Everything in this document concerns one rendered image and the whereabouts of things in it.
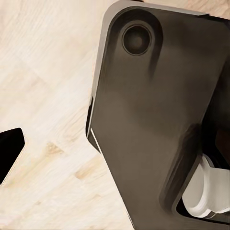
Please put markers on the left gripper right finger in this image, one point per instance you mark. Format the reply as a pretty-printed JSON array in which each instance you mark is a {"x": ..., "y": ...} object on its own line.
[{"x": 222, "y": 142}]

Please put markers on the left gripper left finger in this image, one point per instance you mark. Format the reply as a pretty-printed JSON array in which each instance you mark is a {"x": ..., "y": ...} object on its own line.
[{"x": 11, "y": 144}]

